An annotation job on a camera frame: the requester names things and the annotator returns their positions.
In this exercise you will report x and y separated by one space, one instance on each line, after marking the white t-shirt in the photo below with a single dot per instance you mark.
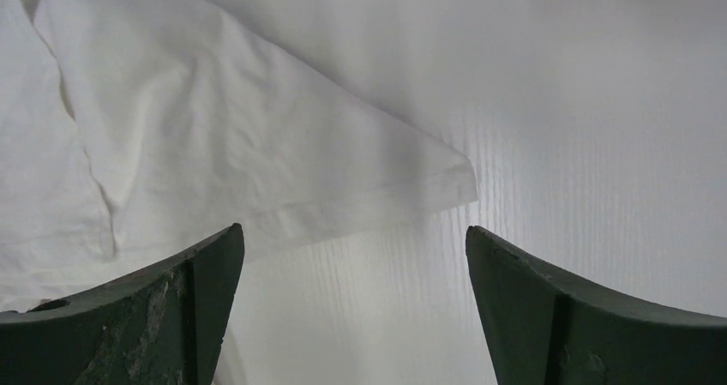
131 129

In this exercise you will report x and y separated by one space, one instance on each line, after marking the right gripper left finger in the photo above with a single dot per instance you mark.
162 324

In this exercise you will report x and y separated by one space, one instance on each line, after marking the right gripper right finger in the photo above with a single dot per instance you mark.
546 325

